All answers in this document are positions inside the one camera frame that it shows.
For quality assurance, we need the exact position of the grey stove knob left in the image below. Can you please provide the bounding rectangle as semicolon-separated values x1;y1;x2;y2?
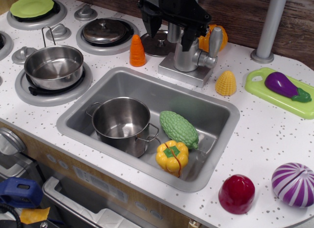
12;46;37;65

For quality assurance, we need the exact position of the purple striped onion toy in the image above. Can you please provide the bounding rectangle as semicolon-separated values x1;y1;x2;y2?
271;163;314;208

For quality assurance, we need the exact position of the grey toy sink basin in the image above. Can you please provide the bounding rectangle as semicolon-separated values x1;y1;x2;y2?
56;67;240;192

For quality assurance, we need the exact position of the far left grey burner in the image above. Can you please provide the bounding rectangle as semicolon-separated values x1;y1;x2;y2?
0;31;14;60

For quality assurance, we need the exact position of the green cutting board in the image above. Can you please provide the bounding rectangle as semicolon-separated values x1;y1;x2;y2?
245;67;314;119

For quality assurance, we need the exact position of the grey stove knob top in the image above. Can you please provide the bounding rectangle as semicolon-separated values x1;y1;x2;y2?
74;4;98;21

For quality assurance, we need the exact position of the orange carrot toy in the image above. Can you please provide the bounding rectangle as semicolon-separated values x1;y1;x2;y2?
130;34;146;67

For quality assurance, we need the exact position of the steel pot with handles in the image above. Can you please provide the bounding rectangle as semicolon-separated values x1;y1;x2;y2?
86;97;159;158

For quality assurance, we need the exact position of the steel lid on burner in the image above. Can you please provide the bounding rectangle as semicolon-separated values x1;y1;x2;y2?
82;18;127;44

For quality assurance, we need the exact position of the dark red half fruit toy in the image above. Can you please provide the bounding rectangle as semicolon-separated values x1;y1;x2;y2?
218;174;255;215

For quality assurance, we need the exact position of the grey stove knob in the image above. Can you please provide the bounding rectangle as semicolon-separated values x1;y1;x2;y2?
12;46;37;65
46;24;72;41
74;4;98;21

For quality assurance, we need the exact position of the silver toy faucet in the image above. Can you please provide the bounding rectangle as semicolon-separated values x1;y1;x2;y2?
158;27;223;87

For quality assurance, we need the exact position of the steel lid on counter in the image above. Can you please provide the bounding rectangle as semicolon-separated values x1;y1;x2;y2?
140;30;176;57

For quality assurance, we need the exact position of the black cable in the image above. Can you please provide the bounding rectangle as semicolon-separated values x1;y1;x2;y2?
0;203;22;228

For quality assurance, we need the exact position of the orange pumpkin toy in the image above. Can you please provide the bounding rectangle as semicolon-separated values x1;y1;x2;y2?
198;24;228;52

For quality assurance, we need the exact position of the green plastic plate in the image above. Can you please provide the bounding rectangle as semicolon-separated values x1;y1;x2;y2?
9;0;54;19

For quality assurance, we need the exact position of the yellow corn toy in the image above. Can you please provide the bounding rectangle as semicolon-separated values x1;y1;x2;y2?
215;70;236;96

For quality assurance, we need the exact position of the front grey stove burner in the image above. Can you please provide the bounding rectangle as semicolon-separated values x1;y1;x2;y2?
15;63;93;107

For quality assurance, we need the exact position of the grey stove knob middle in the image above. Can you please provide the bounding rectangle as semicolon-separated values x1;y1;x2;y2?
46;24;72;41

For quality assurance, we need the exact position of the grey oven door handle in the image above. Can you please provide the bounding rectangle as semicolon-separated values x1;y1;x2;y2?
42;176;154;228

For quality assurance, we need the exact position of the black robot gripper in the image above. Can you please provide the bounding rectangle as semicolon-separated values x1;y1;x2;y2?
138;0;211;52

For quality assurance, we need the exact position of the grey vertical pole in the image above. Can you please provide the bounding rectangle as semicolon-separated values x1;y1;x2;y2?
251;0;287;64

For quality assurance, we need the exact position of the yellow bell pepper toy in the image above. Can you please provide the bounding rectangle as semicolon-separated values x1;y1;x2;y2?
155;140;189;177

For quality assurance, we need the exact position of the grey round dial front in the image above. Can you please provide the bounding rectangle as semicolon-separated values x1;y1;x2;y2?
0;127;26;156

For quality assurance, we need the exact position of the steel saucepan with wire handle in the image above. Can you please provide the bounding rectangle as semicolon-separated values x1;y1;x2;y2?
24;26;84;91

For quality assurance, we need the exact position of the purple eggplant toy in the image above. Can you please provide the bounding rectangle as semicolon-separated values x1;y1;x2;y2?
264;72;312;103

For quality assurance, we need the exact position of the green bitter melon toy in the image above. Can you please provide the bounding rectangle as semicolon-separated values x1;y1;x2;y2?
159;111;199;149

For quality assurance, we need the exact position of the back left grey burner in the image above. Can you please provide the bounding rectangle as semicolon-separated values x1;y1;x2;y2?
6;0;67;30

